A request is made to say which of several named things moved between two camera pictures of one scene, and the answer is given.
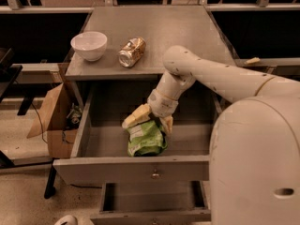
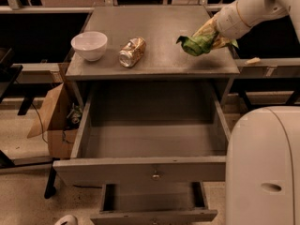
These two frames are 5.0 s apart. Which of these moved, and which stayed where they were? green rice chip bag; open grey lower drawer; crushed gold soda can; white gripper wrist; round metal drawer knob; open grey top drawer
Moved: white gripper wrist; green rice chip bag
Stayed: round metal drawer knob; open grey lower drawer; crushed gold soda can; open grey top drawer
